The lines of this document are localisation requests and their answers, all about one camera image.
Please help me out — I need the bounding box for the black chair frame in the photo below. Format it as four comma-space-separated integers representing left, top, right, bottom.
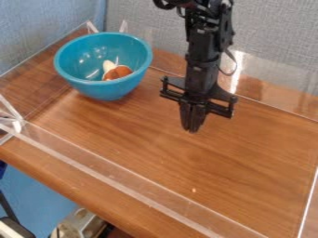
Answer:
0, 191, 36, 238

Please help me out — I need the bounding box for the clear acrylic barrier frame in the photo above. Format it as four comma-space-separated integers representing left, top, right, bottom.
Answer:
0, 19, 318, 238

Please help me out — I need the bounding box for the blue plastic bowl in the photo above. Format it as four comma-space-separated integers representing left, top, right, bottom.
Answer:
53, 32, 152, 101

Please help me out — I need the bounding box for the white device under table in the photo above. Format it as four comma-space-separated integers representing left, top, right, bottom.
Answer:
49, 207, 107, 238

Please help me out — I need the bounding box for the orange toy mushroom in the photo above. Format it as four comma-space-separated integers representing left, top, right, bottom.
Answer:
101, 60, 132, 81

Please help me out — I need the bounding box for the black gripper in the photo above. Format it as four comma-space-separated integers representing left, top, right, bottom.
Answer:
160, 55, 239, 133

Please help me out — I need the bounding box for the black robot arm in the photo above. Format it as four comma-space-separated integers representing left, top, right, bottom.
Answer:
152, 0, 239, 133

